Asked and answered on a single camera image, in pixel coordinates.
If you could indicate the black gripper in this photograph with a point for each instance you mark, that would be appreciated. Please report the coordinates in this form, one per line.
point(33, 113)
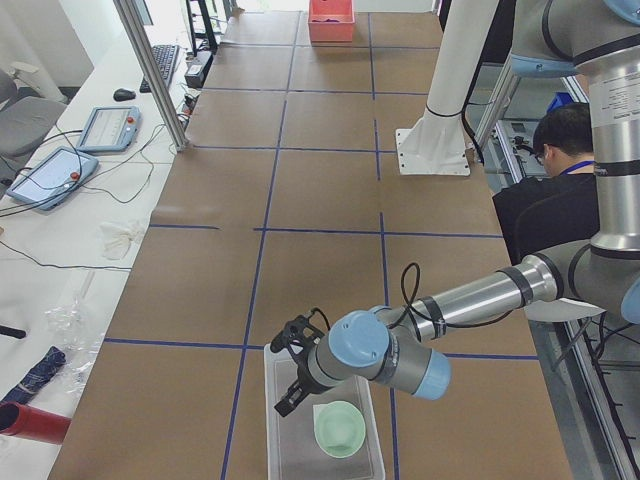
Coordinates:
point(303, 375)

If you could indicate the light green bowl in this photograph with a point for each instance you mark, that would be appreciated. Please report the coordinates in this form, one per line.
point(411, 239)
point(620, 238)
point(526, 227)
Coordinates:
point(339, 428)

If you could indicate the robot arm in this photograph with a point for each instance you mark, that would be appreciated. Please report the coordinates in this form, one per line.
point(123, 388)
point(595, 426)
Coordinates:
point(600, 40)

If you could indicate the clear plastic storage box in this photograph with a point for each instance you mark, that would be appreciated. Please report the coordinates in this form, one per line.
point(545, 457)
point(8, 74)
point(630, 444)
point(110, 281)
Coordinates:
point(292, 449)

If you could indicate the black power box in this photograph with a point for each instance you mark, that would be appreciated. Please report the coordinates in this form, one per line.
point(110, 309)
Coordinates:
point(197, 69)

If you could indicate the crumpled clear plastic bag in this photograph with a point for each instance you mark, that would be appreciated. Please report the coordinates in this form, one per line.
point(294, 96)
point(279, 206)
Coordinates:
point(78, 332)

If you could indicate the red cylinder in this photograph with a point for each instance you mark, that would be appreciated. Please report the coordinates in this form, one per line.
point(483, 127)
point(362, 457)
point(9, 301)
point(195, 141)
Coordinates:
point(26, 422)

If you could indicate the far teach pendant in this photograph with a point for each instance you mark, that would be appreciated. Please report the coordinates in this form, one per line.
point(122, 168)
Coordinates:
point(109, 130)

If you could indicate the teach pendant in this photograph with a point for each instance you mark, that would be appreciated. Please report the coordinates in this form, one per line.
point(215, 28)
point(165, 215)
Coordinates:
point(109, 130)
point(51, 181)

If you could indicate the near teach pendant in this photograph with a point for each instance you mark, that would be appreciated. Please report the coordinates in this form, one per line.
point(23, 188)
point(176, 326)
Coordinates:
point(51, 181)

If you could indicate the seated person in black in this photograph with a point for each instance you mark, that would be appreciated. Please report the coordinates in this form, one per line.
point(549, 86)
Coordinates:
point(535, 214)

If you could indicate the black computer mouse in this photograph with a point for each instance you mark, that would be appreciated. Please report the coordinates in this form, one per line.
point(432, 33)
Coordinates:
point(123, 94)

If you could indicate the black keyboard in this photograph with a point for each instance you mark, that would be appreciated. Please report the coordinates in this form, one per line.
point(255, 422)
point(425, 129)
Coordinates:
point(166, 57)

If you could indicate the red plastic bin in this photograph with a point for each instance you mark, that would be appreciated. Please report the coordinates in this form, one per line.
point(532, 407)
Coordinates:
point(331, 32)

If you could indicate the grey office chair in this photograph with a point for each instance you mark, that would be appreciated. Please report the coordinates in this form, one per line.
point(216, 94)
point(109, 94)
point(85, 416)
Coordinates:
point(25, 122)

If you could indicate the blue storage bin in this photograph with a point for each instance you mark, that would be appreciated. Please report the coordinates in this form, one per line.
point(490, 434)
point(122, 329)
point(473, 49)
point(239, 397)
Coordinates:
point(559, 100)

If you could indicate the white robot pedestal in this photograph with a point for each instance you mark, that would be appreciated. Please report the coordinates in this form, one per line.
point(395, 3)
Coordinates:
point(436, 145)

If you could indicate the aluminium frame post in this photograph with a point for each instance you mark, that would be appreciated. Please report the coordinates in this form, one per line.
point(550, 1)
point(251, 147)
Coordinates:
point(136, 33)

